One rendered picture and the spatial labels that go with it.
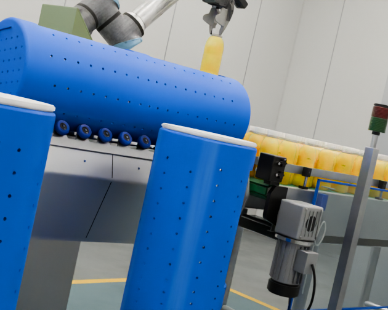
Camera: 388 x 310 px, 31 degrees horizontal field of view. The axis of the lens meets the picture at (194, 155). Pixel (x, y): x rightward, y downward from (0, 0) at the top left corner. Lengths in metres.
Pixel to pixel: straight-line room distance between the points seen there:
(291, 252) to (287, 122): 5.20
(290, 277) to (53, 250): 0.88
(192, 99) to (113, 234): 0.49
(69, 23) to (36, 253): 0.84
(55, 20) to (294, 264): 1.23
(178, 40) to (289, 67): 1.73
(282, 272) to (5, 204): 1.35
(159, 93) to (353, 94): 5.17
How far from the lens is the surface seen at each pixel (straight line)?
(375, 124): 2.60
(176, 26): 6.35
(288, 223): 2.44
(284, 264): 2.46
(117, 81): 2.06
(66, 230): 2.14
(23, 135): 1.30
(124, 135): 2.15
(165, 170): 1.91
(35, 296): 2.71
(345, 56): 7.35
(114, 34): 2.76
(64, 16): 2.63
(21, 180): 1.32
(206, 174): 1.87
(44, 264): 2.68
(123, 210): 2.20
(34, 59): 1.92
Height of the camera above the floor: 1.08
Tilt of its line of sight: 3 degrees down
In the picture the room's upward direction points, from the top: 12 degrees clockwise
